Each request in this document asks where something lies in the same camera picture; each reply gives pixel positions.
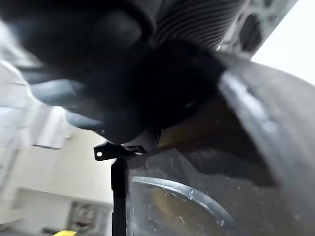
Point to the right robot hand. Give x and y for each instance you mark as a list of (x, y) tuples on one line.
[(103, 61)]

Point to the yellow shelf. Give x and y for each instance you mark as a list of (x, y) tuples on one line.
[(66, 233)]

